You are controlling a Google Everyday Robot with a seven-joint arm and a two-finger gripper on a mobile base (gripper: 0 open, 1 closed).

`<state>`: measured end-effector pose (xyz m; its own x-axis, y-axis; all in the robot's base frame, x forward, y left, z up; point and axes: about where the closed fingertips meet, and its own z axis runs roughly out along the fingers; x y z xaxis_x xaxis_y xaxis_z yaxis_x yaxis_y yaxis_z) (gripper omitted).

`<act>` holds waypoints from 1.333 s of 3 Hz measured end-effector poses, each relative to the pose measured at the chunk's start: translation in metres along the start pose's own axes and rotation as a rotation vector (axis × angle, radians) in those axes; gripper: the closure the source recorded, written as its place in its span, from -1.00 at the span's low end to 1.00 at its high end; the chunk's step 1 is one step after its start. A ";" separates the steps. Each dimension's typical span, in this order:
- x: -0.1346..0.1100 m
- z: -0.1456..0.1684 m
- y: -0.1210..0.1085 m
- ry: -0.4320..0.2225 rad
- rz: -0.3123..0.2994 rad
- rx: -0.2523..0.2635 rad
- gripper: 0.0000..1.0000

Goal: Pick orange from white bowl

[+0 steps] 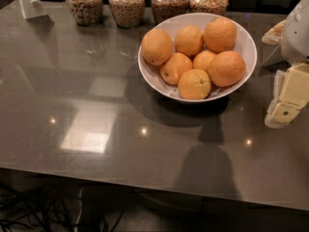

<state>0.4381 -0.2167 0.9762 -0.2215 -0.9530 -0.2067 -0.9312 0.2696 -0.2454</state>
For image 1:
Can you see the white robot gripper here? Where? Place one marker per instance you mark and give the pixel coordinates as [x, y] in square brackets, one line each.
[296, 38]

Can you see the white ceramic bowl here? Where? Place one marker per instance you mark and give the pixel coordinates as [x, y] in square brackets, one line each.
[244, 45]

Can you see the small orange centre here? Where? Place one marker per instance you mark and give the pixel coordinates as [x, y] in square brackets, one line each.
[202, 60]

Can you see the orange front with stem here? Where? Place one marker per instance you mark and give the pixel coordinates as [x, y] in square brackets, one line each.
[194, 85]

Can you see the glass jar far left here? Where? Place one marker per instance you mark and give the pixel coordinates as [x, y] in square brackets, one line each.
[86, 12]

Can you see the white stand top left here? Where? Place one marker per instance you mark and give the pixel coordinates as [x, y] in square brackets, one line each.
[32, 8]

